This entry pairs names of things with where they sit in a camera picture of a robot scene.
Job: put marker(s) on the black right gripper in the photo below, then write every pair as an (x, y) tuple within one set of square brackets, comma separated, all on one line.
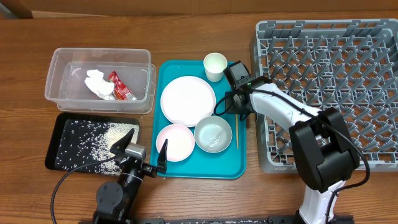
[(232, 108)]

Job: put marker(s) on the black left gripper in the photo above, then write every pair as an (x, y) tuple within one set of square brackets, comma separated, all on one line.
[(150, 170)]

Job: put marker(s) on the grey dishwasher rack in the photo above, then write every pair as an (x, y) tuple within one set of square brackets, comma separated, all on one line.
[(350, 65)]

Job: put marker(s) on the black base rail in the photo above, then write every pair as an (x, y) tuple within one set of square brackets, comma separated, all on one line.
[(217, 221)]

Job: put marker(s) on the clear plastic waste bin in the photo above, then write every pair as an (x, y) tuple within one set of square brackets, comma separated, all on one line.
[(65, 84)]

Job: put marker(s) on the grey round bowl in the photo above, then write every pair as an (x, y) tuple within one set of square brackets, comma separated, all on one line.
[(213, 134)]

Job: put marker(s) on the wooden chopstick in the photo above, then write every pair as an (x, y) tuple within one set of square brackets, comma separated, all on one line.
[(237, 131)]

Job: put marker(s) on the pink round plate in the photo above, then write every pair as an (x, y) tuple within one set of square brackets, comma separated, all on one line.
[(187, 100)]

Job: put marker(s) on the red snack wrapper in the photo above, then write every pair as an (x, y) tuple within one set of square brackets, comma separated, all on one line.
[(121, 91)]

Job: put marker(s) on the black tray with rice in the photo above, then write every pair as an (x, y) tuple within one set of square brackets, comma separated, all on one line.
[(80, 139)]

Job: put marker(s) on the white tissue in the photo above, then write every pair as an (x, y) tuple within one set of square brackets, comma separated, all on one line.
[(98, 85)]

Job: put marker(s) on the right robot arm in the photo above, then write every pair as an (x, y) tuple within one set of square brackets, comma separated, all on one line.
[(325, 156)]

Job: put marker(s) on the pink small bowl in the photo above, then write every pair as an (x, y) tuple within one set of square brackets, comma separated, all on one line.
[(180, 144)]

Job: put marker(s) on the white paper cup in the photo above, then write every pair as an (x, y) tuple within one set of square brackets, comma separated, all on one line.
[(214, 64)]

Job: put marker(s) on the teal plastic tray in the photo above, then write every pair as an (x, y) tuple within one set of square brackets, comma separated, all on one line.
[(228, 164)]

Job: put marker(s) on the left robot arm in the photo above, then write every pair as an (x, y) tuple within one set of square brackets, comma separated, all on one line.
[(115, 199)]

